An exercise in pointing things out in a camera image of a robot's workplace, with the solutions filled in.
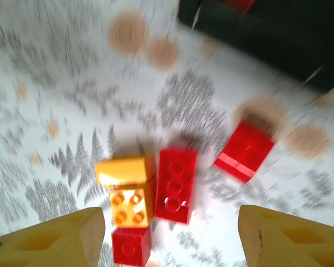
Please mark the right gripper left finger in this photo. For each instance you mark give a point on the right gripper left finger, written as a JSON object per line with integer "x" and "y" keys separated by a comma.
{"x": 44, "y": 244}

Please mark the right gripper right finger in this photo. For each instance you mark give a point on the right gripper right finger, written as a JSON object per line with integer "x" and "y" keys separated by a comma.
{"x": 295, "y": 242}

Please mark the orange lego brick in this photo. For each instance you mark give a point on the orange lego brick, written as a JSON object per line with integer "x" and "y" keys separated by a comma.
{"x": 125, "y": 169}
{"x": 130, "y": 207}

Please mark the long red lego brick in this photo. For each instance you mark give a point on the long red lego brick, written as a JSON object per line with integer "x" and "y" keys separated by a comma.
{"x": 175, "y": 185}

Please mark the floral patterned table cover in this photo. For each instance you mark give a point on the floral patterned table cover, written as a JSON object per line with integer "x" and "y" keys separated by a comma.
{"x": 72, "y": 83}

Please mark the black plastic bin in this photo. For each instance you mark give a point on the black plastic bin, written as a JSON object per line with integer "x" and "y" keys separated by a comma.
{"x": 267, "y": 36}

